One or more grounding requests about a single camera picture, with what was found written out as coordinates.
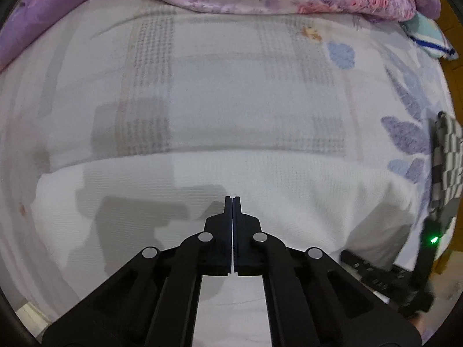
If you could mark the printed white bedsheet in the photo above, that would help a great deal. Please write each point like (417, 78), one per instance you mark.
(235, 79)

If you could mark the purple floral cloth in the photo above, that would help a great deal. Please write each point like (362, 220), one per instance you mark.
(43, 14)

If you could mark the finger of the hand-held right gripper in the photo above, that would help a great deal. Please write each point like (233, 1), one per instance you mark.
(369, 273)

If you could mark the white large garment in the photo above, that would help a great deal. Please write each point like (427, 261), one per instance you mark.
(289, 188)

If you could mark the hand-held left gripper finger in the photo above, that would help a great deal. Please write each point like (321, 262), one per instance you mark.
(228, 231)
(237, 231)

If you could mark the teal pillow with blue stripe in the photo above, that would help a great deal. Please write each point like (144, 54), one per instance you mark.
(430, 36)

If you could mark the grey white checkered cloth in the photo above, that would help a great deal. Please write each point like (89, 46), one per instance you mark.
(450, 159)

